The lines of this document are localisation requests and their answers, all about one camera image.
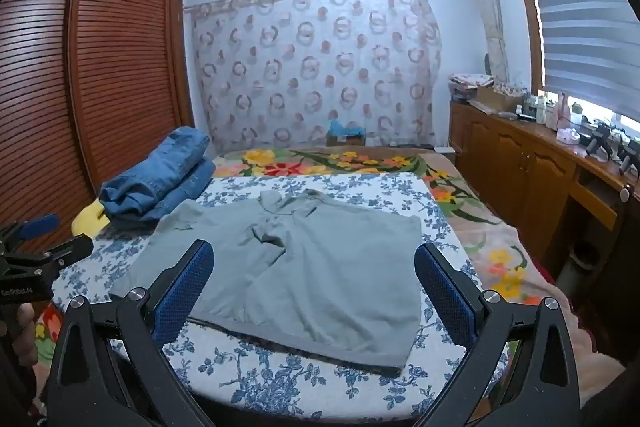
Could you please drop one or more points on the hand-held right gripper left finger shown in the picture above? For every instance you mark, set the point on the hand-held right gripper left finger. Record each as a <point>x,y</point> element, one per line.
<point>182,292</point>

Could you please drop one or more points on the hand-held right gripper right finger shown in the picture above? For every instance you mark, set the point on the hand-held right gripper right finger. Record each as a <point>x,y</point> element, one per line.
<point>445,297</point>

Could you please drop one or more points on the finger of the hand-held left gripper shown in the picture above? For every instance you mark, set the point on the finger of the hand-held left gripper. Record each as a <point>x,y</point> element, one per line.
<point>40,226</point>
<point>65,252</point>

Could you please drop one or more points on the grey-green pants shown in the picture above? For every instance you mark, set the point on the grey-green pants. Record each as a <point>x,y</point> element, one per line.
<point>325,282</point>

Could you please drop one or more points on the person's left hand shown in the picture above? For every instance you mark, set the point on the person's left hand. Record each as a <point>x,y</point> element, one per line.
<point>24,329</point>

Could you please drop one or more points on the yellow cloth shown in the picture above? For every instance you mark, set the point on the yellow cloth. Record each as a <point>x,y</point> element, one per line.
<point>87,217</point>

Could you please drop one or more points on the blue floral white bedsheet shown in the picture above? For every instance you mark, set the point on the blue floral white bedsheet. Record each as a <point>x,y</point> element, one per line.
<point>225,362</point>

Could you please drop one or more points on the folded blue jeans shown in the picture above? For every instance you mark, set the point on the folded blue jeans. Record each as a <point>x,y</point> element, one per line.
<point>165,177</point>

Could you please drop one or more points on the dark waste bin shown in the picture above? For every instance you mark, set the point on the dark waste bin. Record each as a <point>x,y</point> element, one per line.
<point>582,262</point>

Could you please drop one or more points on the wooden side cabinet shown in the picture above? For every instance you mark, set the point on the wooden side cabinet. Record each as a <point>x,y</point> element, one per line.
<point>505,162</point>

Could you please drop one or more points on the wooden louvered wardrobe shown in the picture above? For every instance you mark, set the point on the wooden louvered wardrobe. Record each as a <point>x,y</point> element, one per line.
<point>100,82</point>

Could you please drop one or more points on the colourful floral blanket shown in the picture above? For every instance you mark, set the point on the colourful floral blanket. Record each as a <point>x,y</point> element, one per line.
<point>350,159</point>

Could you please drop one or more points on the teal cloth bundle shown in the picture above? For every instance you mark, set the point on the teal cloth bundle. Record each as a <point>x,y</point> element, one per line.
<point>345,128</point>

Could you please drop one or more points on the cardboard box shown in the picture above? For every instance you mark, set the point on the cardboard box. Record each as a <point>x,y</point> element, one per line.
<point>495,96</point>

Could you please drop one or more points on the white bottle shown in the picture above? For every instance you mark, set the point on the white bottle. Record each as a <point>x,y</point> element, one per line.
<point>539,109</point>

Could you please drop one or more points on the stack of folded cloths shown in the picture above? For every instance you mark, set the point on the stack of folded cloths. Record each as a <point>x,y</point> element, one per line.
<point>467,82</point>

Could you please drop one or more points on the black device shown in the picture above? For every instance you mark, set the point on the black device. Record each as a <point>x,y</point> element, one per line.
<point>597,139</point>
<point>629,157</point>

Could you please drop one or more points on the pink bottle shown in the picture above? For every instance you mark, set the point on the pink bottle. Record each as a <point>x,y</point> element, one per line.
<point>562,109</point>

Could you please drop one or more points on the circle patterned sheer curtain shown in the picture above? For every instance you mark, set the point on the circle patterned sheer curtain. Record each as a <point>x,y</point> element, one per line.
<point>310,72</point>

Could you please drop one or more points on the beige drape curtain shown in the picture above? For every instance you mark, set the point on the beige drape curtain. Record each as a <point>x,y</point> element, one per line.
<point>492,7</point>

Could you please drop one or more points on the striped window blind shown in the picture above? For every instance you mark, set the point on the striped window blind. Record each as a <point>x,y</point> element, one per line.
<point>580,22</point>

